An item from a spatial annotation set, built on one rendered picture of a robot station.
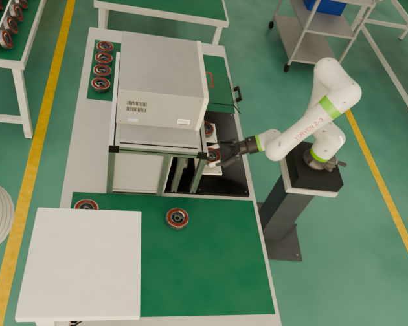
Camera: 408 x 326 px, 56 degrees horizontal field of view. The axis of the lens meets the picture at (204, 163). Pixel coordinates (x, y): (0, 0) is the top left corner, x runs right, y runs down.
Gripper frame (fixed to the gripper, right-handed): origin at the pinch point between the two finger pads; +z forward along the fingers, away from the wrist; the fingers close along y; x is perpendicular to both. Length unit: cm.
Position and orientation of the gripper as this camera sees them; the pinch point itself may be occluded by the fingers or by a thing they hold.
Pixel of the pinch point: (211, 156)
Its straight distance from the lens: 214.0
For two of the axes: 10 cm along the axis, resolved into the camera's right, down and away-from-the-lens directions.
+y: -0.9, -7.8, 6.2
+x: -3.1, -5.7, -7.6
